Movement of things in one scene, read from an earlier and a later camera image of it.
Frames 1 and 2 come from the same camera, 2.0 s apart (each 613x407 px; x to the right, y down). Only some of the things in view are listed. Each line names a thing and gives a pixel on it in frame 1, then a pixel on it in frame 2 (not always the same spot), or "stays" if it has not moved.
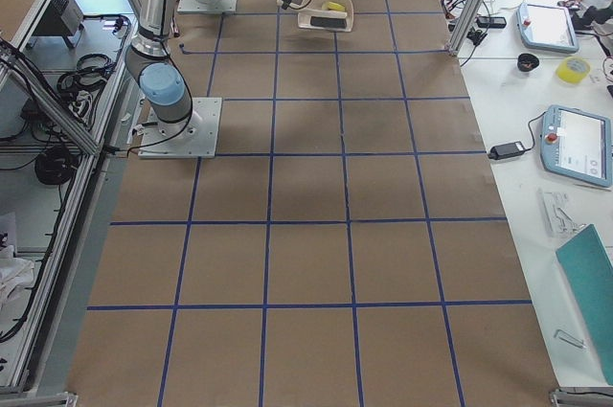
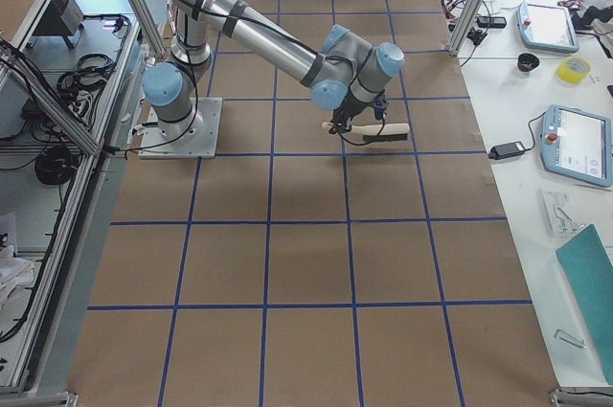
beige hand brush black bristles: [314, 18] -> [388, 132]
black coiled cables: [55, 166] stays
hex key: [558, 333] stays
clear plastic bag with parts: [556, 217] stays
